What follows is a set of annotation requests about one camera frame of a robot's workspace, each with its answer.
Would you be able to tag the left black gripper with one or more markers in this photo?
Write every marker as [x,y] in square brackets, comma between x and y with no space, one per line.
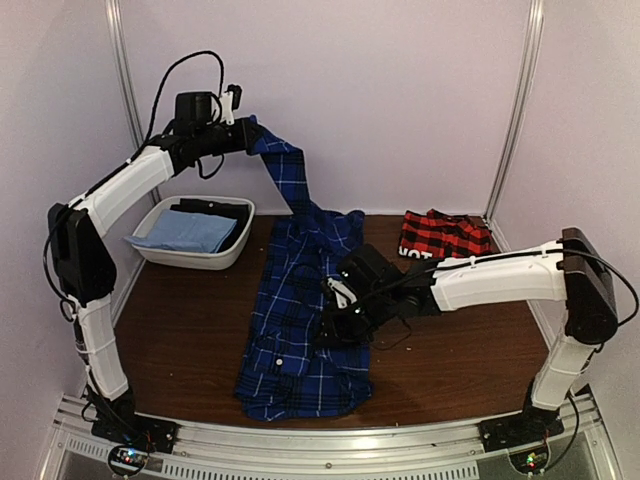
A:
[244,142]

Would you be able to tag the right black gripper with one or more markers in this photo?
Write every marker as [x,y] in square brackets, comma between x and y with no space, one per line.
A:
[336,334]

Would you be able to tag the blue plaid long sleeve shirt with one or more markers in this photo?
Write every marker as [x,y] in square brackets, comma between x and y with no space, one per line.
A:
[283,375]

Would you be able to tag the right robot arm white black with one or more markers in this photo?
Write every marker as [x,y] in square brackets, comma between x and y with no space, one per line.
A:
[567,270]

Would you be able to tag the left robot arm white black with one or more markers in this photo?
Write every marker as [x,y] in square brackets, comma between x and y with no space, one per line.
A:
[80,269]

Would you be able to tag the black folded garment in bin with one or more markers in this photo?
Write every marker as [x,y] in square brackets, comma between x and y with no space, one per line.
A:
[215,206]

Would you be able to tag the light blue folded shirt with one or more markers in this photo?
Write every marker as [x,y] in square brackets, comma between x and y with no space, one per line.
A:
[186,232]

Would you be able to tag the white plastic bin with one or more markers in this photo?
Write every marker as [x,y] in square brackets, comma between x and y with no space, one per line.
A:
[200,261]

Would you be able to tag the red black plaid folded shirt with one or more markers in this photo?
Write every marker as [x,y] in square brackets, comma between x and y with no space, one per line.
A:
[436,235]

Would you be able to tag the right circuit board with leds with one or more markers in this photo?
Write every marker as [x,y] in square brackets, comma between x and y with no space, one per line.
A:
[530,461]

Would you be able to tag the circuit board with leds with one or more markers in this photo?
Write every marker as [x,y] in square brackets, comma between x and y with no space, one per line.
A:
[530,461]
[125,461]

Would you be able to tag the left circuit board with leds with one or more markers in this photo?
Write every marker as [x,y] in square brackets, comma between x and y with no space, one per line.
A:
[125,461]

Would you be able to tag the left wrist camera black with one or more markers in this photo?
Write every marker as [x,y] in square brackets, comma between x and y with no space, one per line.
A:
[196,110]

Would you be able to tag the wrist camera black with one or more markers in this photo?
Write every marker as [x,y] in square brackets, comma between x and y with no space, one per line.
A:
[196,110]
[363,274]

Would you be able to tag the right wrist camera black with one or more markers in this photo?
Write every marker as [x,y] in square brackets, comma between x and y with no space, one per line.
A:
[363,274]

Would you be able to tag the left aluminium frame post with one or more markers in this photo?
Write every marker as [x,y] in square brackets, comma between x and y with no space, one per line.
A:
[118,41]

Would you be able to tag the aluminium frame post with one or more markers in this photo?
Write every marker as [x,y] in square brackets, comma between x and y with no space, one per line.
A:
[118,41]
[528,65]

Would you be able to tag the aluminium front rail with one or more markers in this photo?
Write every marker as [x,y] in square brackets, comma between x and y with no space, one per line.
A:
[447,450]

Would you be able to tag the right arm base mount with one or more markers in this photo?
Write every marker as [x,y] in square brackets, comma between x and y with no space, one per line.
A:
[519,429]

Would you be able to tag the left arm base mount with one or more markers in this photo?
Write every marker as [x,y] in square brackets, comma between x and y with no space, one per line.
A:
[143,433]

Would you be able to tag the right aluminium frame post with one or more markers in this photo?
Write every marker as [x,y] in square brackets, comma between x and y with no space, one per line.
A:
[528,65]

